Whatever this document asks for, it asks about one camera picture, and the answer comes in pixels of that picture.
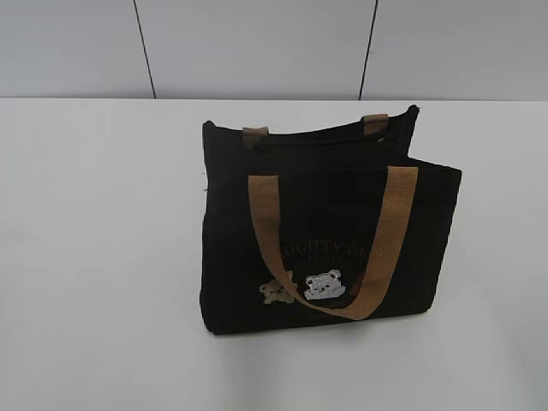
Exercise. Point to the black canvas tote bag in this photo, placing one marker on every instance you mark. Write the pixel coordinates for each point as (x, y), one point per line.
(323, 227)

